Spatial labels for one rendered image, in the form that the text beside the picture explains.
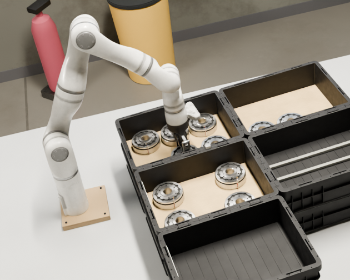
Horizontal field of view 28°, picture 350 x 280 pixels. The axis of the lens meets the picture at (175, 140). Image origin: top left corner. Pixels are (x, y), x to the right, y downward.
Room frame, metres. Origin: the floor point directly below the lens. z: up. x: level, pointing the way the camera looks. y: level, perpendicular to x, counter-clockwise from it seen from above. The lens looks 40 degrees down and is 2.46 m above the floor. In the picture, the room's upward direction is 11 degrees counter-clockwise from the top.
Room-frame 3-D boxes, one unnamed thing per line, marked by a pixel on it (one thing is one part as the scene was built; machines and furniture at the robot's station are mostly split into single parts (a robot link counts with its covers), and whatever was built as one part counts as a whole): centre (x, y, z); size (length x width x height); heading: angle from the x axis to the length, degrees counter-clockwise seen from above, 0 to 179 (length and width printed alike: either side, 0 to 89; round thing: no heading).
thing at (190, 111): (1.88, -0.04, 1.03); 0.11 x 0.09 x 0.06; 103
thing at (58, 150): (1.83, 0.39, 0.96); 0.09 x 0.09 x 0.17; 11
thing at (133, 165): (1.91, -0.02, 0.92); 0.40 x 0.30 x 0.02; 99
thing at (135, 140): (1.97, 0.11, 0.86); 0.10 x 0.10 x 0.01
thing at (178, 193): (1.67, 0.06, 0.86); 0.10 x 0.10 x 0.01
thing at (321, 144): (1.68, -0.46, 0.87); 0.40 x 0.30 x 0.11; 99
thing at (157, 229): (1.61, -0.07, 0.92); 0.40 x 0.30 x 0.02; 99
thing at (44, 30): (3.62, 0.63, 0.31); 0.28 x 0.27 x 0.63; 4
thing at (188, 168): (1.61, -0.07, 0.87); 0.40 x 0.30 x 0.11; 99
